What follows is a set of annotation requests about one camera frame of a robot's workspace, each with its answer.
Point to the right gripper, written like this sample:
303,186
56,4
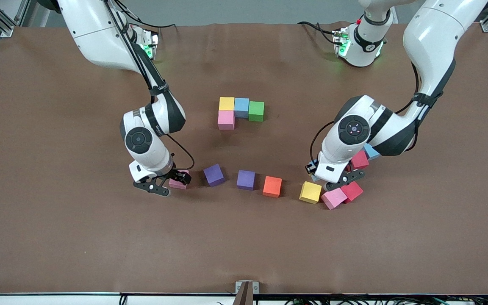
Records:
181,176

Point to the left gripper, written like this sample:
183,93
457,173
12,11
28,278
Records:
349,168

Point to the pink foam cube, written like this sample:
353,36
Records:
225,120
334,198
178,186

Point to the blue foam cube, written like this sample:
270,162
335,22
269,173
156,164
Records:
373,152
241,107
313,176

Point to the yellow foam cube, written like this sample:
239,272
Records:
309,192
226,103

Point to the green foam cube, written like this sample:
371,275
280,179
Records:
256,111

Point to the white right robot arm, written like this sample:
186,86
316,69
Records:
100,42

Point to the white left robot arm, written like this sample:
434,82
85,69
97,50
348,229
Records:
432,38

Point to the red foam cube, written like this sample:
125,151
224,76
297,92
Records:
361,161
353,191

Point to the purple foam cube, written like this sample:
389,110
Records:
245,179
213,174

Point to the orange foam cube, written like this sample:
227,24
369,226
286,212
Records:
272,186

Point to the brown table cover sheet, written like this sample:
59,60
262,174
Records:
100,233

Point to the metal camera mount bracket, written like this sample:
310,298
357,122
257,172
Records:
247,292

